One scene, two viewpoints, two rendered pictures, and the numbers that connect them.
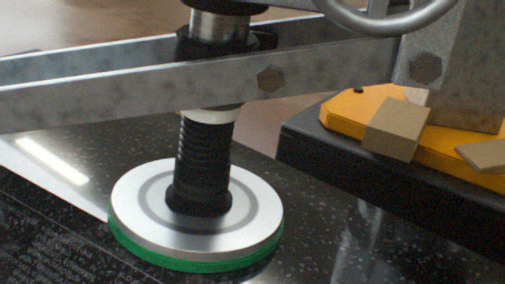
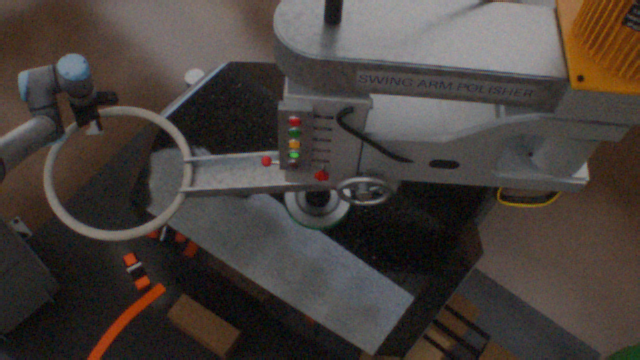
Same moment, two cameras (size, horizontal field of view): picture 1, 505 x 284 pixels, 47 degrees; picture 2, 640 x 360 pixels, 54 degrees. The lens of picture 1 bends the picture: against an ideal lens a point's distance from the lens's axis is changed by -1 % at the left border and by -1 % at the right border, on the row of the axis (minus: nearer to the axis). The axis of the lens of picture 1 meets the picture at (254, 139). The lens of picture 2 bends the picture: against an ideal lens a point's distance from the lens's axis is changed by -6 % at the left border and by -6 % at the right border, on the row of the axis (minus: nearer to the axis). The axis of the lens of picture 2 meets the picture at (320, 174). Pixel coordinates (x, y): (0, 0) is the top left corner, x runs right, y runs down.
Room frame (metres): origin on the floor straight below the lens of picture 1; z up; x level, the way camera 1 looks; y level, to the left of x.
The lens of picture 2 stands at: (-0.38, -0.04, 2.82)
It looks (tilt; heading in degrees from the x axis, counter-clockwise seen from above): 61 degrees down; 5
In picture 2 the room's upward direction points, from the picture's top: 5 degrees clockwise
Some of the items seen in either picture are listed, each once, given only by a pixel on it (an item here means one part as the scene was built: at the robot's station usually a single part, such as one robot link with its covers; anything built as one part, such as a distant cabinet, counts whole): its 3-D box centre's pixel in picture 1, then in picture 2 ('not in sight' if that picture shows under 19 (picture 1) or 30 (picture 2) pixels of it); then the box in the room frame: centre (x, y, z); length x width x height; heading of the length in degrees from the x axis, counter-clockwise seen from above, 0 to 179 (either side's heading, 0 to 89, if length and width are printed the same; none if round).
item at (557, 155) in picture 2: not in sight; (565, 129); (0.69, -0.60, 1.37); 0.19 x 0.19 x 0.20
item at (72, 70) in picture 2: not in sight; (75, 75); (0.71, 0.85, 1.20); 0.10 x 0.09 x 0.12; 119
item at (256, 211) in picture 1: (198, 203); (317, 196); (0.61, 0.06, 0.87); 0.21 x 0.21 x 0.01
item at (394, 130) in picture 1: (397, 127); not in sight; (1.12, -0.29, 0.81); 0.20 x 0.10 x 0.05; 160
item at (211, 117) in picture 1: (211, 96); not in sight; (0.61, 0.06, 1.02); 0.07 x 0.07 x 0.04
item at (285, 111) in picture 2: not in sight; (295, 138); (0.49, 0.11, 1.40); 0.08 x 0.03 x 0.28; 96
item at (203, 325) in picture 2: not in sight; (205, 327); (0.32, 0.46, 0.07); 0.30 x 0.12 x 0.12; 67
